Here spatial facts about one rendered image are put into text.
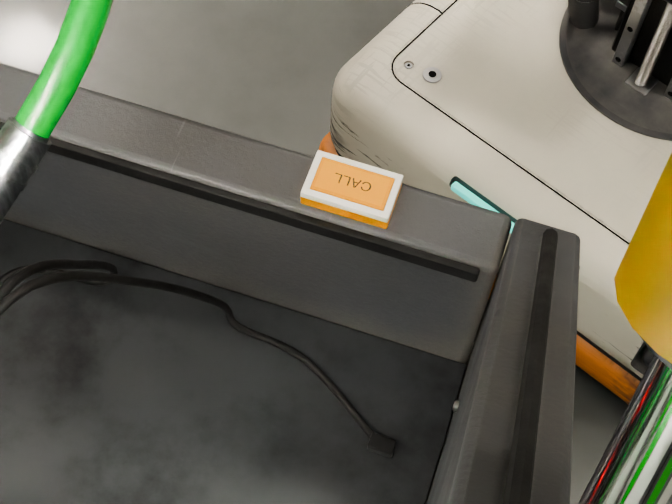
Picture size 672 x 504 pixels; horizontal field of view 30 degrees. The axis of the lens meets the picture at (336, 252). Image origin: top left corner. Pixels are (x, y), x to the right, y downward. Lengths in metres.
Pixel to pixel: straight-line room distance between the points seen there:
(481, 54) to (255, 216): 0.94
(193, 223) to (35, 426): 0.15
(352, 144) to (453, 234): 0.96
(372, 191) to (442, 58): 0.94
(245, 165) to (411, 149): 0.87
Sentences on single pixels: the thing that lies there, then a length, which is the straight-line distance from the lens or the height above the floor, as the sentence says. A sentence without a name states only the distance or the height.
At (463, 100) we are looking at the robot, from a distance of 1.58.
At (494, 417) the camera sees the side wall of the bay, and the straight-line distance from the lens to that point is 0.44.
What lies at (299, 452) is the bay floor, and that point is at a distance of 0.76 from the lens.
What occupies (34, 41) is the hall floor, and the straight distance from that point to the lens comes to 2.00.
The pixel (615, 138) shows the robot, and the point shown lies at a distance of 1.58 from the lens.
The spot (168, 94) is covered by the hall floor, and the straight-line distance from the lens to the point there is 1.91.
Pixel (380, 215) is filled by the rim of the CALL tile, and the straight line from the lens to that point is 0.68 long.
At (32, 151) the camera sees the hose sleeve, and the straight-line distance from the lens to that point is 0.47.
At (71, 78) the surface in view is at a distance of 0.46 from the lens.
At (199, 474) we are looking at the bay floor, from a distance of 0.75.
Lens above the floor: 1.54
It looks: 61 degrees down
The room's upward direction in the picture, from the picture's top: 6 degrees clockwise
